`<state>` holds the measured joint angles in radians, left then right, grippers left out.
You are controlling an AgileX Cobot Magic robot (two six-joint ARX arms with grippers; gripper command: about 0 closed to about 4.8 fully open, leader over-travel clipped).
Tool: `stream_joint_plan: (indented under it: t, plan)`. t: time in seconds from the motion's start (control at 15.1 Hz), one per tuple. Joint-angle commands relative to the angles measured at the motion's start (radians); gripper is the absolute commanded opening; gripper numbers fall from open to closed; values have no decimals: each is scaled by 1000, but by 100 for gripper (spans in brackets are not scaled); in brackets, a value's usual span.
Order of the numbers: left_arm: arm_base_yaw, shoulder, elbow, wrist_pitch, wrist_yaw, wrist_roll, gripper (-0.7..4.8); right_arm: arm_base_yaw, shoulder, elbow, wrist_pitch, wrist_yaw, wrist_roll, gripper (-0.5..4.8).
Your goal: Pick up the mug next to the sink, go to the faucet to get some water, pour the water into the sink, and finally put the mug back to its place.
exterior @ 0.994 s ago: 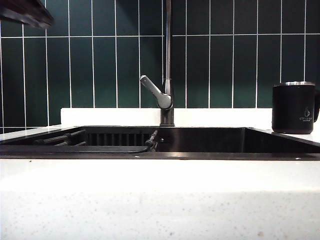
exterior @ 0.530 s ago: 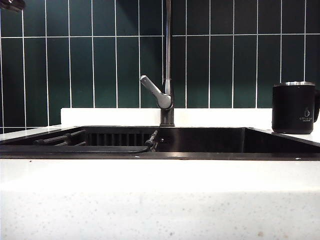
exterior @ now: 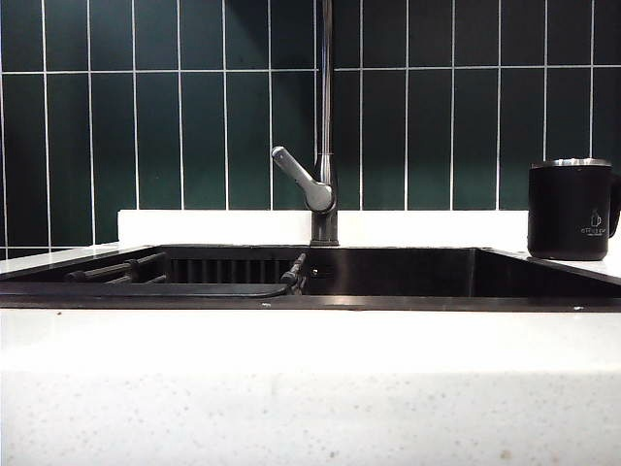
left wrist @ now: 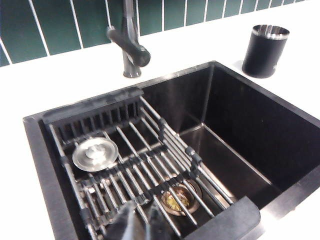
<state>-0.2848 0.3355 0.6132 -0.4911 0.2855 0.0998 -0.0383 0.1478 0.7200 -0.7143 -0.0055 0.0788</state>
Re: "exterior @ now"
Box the grey metal faucet lever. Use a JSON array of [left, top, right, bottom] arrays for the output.
[[269, 144, 338, 214]]

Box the black mug with steel rim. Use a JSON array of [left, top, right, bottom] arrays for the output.
[[527, 156, 621, 262]]

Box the black sink basin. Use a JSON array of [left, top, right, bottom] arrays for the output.
[[0, 243, 621, 312]]

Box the dark metal faucet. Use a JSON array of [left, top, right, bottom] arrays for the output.
[[309, 0, 340, 248]]

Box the black sink drain rack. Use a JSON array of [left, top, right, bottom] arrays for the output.
[[0, 250, 309, 299]]

